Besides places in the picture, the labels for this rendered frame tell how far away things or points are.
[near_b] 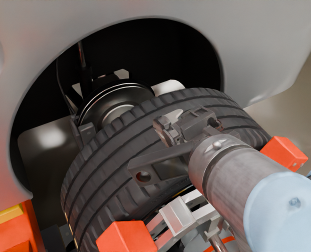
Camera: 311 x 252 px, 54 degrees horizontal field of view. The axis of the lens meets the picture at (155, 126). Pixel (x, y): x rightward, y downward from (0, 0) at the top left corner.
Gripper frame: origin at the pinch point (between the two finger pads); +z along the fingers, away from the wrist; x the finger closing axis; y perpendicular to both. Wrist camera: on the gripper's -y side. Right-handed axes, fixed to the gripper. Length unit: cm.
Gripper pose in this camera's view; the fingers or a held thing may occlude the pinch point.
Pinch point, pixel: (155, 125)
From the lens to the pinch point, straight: 60.5
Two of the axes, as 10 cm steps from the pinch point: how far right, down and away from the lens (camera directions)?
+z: -3.3, -3.1, 8.9
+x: -4.0, -8.1, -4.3
